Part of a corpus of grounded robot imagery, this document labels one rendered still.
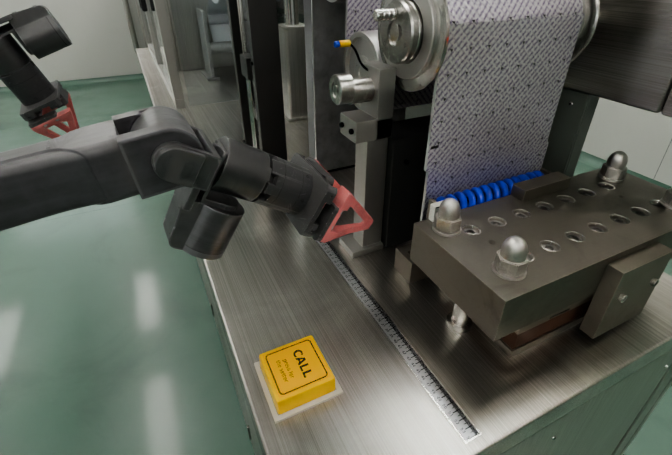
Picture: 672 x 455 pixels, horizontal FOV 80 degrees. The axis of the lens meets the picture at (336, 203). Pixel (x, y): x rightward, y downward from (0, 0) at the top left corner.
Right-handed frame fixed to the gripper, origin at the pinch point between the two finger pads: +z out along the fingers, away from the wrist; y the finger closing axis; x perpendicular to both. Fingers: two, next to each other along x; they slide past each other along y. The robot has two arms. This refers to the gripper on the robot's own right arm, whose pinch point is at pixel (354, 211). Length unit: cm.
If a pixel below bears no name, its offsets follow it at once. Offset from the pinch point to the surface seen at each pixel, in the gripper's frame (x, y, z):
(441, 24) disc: 24.1, 0.0, -3.1
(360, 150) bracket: 6.3, -9.8, 3.2
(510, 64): 26.1, 0.0, 10.1
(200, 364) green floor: -102, -73, 36
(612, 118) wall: 91, -124, 270
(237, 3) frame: 16.8, -44.1, -13.0
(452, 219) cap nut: 5.7, 8.0, 7.5
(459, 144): 14.1, 0.0, 10.1
